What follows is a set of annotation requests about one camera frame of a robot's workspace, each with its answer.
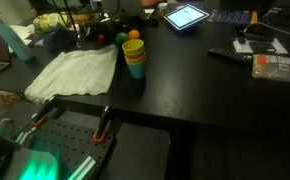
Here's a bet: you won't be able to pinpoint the green ball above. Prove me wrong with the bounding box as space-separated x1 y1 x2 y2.
114 32 130 47

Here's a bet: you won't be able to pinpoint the black phone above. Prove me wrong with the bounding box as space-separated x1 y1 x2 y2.
248 40 277 54

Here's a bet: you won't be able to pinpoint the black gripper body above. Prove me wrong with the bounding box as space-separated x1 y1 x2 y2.
79 0 103 25

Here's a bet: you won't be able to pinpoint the orange ball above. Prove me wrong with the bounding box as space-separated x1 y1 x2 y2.
128 29 141 41

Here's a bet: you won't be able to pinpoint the black clamp orange handle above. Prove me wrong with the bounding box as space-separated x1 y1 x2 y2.
92 105 114 144
31 95 60 128

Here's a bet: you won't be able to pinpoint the white paper sheet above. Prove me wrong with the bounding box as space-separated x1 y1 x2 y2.
232 37 289 56

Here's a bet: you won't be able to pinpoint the dark blue cloth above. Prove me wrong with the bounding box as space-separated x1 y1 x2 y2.
41 28 78 53

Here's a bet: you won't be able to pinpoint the tablet with lit screen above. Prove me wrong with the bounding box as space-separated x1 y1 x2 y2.
163 3 210 32

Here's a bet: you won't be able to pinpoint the blue plastic cup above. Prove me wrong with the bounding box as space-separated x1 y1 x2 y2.
126 60 147 80

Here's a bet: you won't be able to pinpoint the teal water bottle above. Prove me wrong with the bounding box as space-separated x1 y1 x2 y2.
0 10 34 62

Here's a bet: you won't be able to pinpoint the reddish patterned sheet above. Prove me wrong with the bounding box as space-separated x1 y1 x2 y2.
0 87 23 114

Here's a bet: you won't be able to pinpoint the silver laptop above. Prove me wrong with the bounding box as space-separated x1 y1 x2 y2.
101 0 149 21

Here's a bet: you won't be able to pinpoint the black fruit bowl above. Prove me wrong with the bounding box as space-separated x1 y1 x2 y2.
113 25 145 46

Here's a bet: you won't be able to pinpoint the blue book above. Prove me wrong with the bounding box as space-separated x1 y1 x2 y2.
207 9 258 27

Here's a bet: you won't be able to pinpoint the long metal strips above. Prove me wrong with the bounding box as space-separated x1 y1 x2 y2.
67 155 97 180

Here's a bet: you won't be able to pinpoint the black rounded mat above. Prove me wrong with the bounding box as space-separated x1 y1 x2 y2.
98 121 171 180

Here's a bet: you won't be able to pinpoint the lime plastic cup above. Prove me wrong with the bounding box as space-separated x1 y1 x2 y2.
125 55 147 66

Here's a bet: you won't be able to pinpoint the lavender paper booklet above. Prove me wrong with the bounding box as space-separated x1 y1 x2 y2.
8 23 36 54

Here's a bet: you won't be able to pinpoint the black remote control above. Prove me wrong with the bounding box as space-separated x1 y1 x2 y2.
207 46 254 64

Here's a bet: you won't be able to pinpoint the clear plastic parts bag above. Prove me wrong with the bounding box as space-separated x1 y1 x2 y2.
251 53 290 86

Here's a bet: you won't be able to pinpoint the black stapler device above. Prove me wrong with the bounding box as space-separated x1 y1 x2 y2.
236 22 276 44

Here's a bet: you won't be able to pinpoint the short metal strips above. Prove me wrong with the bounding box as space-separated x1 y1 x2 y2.
15 130 36 148

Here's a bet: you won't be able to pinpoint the black pegboard base plate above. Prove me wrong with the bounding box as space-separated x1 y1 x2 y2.
8 109 116 180

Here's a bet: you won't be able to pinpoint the yellow plastic cup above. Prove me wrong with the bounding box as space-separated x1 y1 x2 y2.
121 38 146 56

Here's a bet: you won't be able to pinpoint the small brown glass bottle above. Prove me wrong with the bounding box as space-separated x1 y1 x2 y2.
156 2 169 19

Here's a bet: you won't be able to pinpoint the orange plastic cup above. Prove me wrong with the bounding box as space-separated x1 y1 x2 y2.
124 51 146 61

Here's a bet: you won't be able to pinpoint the white cloth towel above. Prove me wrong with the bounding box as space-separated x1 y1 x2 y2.
24 43 120 105

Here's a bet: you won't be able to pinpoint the person forearm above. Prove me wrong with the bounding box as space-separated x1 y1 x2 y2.
140 0 166 8

